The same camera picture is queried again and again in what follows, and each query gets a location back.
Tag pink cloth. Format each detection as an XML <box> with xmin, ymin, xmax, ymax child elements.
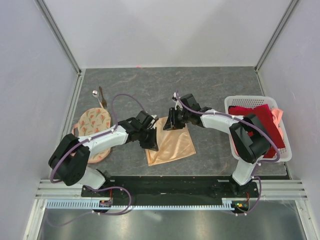
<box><xmin>228</xmin><ymin>104</ymin><xmax>285</xmax><ymax>149</ymax></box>

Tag red cloth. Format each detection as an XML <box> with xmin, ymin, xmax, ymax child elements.
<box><xmin>228</xmin><ymin>104</ymin><xmax>286</xmax><ymax>164</ymax></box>

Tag grey slotted cable duct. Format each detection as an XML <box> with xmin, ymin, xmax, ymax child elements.
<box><xmin>46</xmin><ymin>198</ymin><xmax>249</xmax><ymax>211</ymax></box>

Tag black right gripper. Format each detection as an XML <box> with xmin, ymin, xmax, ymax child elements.
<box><xmin>163</xmin><ymin>107</ymin><xmax>191</xmax><ymax>131</ymax></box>

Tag metal spoon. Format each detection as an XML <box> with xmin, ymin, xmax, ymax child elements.
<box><xmin>92</xmin><ymin>90</ymin><xmax>104</xmax><ymax>108</ymax></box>

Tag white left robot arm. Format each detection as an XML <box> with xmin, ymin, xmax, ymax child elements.
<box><xmin>48</xmin><ymin>110</ymin><xmax>159</xmax><ymax>197</ymax></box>

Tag floral oven mitt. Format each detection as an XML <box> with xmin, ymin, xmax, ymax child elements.
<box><xmin>71</xmin><ymin>106</ymin><xmax>113</xmax><ymax>165</ymax></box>

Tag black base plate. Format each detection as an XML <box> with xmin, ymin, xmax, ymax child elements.
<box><xmin>81</xmin><ymin>176</ymin><xmax>259</xmax><ymax>206</ymax></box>

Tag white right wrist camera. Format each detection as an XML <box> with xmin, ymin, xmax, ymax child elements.
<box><xmin>172</xmin><ymin>92</ymin><xmax>183</xmax><ymax>111</ymax></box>

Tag peach cloth napkin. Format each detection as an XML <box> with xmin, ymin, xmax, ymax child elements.
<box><xmin>145</xmin><ymin>117</ymin><xmax>196</xmax><ymax>166</ymax></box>

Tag right aluminium frame post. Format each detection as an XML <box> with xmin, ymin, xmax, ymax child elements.
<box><xmin>254</xmin><ymin>0</ymin><xmax>300</xmax><ymax>74</ymax></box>

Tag aluminium frame post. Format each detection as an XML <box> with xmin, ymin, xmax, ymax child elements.
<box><xmin>35</xmin><ymin>0</ymin><xmax>82</xmax><ymax>75</ymax></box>
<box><xmin>254</xmin><ymin>0</ymin><xmax>300</xmax><ymax>74</ymax></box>

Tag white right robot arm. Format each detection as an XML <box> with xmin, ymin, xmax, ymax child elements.
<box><xmin>163</xmin><ymin>92</ymin><xmax>276</xmax><ymax>197</ymax></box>

